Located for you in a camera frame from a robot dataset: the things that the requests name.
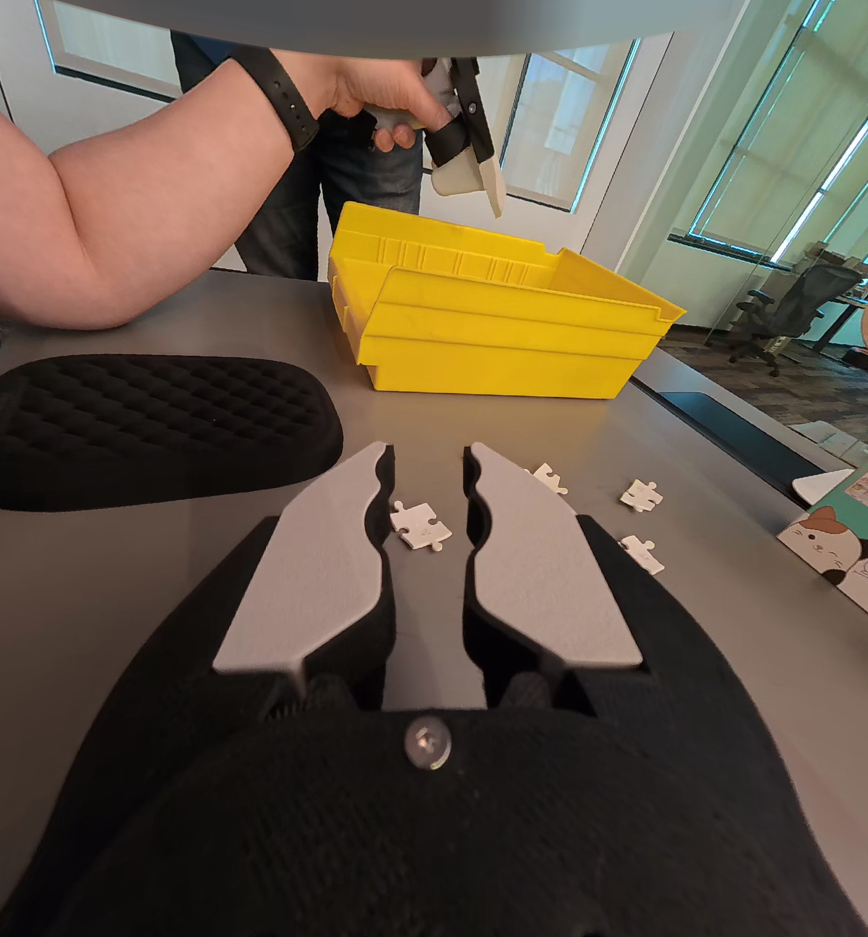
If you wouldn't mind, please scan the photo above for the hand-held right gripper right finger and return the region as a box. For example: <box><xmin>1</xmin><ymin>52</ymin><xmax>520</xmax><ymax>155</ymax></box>
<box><xmin>462</xmin><ymin>441</ymin><xmax>645</xmax><ymax>710</ymax></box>

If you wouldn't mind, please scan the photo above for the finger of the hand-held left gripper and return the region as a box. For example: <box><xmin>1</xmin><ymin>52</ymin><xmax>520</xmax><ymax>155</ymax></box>
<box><xmin>476</xmin><ymin>154</ymin><xmax>510</xmax><ymax>221</ymax></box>

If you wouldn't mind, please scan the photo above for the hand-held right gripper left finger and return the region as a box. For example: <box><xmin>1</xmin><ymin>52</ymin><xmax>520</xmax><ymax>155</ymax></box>
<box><xmin>211</xmin><ymin>441</ymin><xmax>398</xmax><ymax>710</ymax></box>

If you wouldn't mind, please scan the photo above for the yellow plastic bin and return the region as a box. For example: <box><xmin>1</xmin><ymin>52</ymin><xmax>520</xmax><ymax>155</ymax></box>
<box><xmin>326</xmin><ymin>203</ymin><xmax>687</xmax><ymax>401</ymax></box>

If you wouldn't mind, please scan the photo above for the person's left forearm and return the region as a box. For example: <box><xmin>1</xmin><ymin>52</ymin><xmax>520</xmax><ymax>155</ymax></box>
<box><xmin>0</xmin><ymin>51</ymin><xmax>296</xmax><ymax>330</ymax></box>

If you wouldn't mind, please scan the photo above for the teal puzzle box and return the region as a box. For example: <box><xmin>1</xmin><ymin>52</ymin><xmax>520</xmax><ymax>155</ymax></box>
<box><xmin>777</xmin><ymin>448</ymin><xmax>868</xmax><ymax>645</ymax></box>

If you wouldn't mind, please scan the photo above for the person's left hand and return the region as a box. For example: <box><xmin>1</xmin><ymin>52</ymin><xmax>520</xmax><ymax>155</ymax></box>
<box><xmin>322</xmin><ymin>56</ymin><xmax>453</xmax><ymax>156</ymax></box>

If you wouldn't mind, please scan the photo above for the large paned window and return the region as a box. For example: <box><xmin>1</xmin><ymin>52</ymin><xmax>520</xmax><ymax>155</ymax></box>
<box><xmin>496</xmin><ymin>33</ymin><xmax>643</xmax><ymax>215</ymax></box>

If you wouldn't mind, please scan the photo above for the black wrist watch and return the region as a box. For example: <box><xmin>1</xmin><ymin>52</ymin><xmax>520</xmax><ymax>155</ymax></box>
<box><xmin>240</xmin><ymin>45</ymin><xmax>321</xmax><ymax>153</ymax></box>

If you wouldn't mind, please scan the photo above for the black textured wrist rest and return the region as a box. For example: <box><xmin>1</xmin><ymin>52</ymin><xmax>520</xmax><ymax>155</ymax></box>
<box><xmin>0</xmin><ymin>353</ymin><xmax>346</xmax><ymax>513</ymax></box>

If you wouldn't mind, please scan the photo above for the tall glass window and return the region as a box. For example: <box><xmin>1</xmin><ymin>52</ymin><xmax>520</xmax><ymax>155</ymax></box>
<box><xmin>667</xmin><ymin>0</ymin><xmax>868</xmax><ymax>273</ymax></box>

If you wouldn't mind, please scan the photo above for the black office chair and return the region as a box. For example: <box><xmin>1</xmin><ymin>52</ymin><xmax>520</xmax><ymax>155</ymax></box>
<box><xmin>727</xmin><ymin>262</ymin><xmax>865</xmax><ymax>378</ymax></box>

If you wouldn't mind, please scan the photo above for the white framed window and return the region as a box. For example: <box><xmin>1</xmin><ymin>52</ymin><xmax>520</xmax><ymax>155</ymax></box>
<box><xmin>35</xmin><ymin>0</ymin><xmax>186</xmax><ymax>103</ymax></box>

